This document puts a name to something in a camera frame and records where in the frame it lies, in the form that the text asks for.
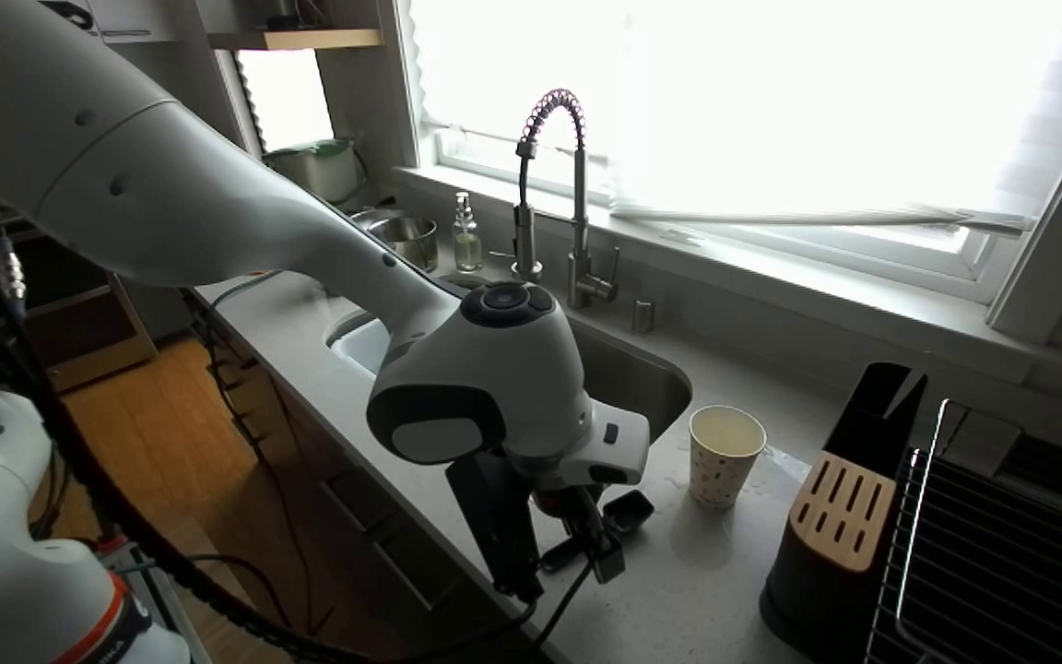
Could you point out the black knife block holder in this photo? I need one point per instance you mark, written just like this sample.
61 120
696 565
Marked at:
824 581

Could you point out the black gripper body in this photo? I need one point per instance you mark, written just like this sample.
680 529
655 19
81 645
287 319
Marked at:
496 508

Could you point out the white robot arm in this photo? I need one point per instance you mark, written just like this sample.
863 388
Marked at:
485 384

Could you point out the metal dish drying rack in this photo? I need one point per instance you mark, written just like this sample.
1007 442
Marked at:
975 565

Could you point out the white plastic wash basin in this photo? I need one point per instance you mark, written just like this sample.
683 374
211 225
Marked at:
359 346

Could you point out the steel spring kitchen faucet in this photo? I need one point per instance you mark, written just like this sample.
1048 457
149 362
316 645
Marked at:
585 282

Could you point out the clear soap dispenser bottle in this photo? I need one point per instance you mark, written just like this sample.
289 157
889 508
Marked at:
465 235

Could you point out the white paper cup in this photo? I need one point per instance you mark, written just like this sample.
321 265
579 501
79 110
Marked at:
724 448

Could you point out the stainless steel sink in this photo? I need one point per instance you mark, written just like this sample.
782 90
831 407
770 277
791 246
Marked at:
632 377

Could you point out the black spoon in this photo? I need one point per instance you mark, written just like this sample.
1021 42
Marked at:
611 523

